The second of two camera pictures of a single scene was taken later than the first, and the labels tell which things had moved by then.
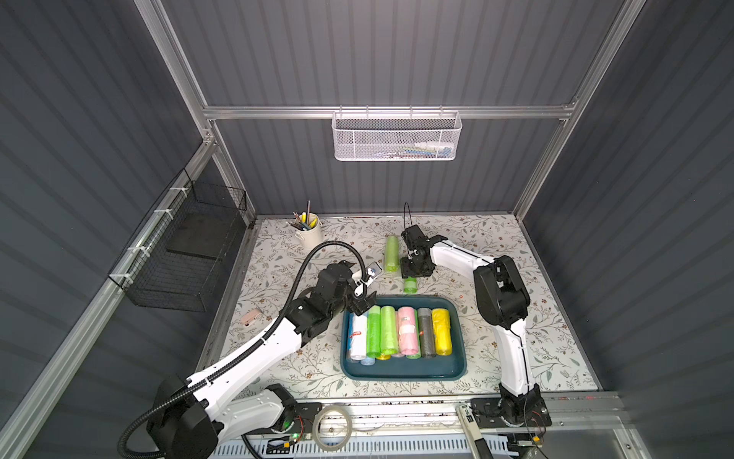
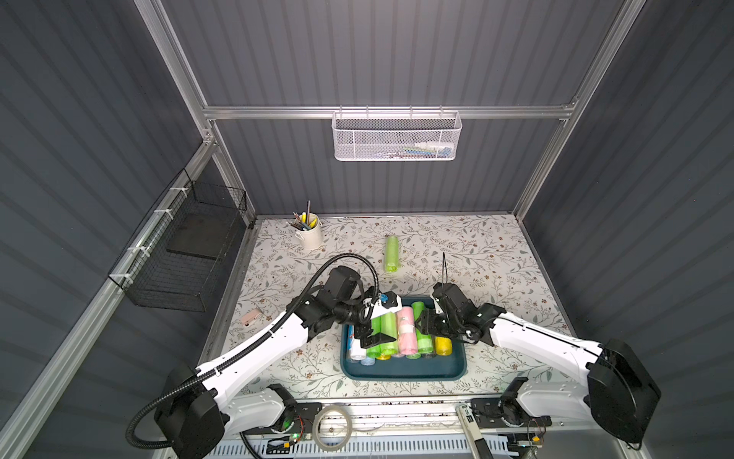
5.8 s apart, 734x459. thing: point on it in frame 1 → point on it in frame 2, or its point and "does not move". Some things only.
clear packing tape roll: [315, 430] does not move
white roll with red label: [358, 346] does not move
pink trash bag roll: [407, 336] does not move
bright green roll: [410, 285] → [425, 341]
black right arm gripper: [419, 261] → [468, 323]
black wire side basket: [177, 259] does not move
